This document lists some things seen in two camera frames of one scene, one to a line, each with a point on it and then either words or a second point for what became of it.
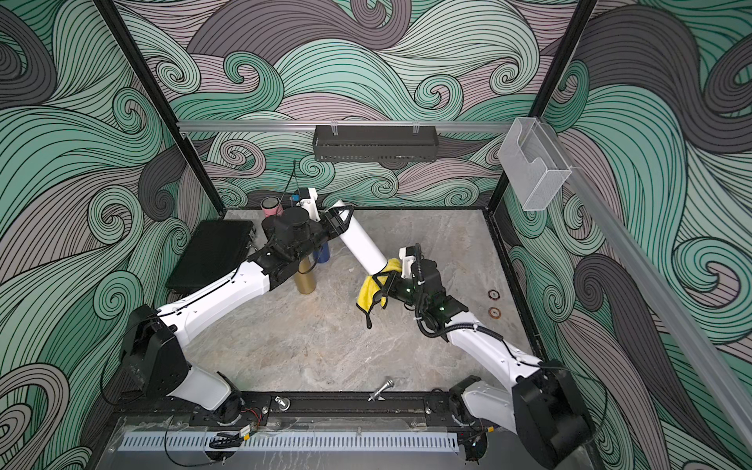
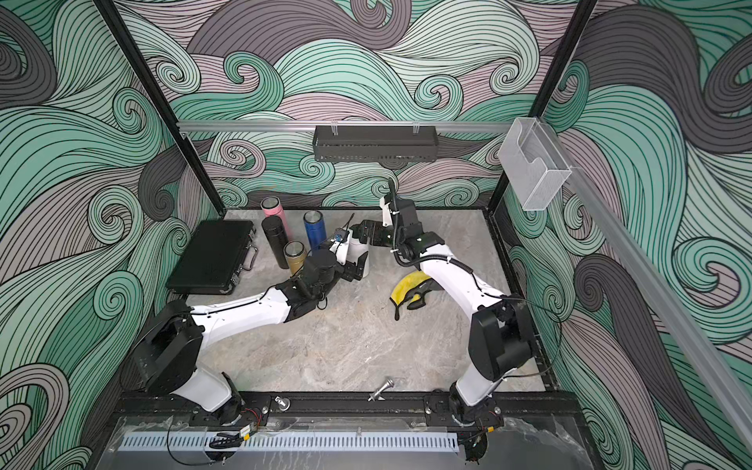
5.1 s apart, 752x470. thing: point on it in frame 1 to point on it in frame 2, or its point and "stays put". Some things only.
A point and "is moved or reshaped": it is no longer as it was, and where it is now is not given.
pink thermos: (271, 206) stays put
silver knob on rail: (284, 402) stays put
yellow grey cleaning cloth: (369, 288) is moved or reshaped
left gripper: (336, 227) to (349, 275)
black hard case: (212, 253) stays put
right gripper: (391, 289) to (368, 226)
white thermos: (359, 243) is moved or reshaped
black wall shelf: (376, 144) stays put
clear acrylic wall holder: (535, 164) stays put
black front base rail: (167, 405) stays put
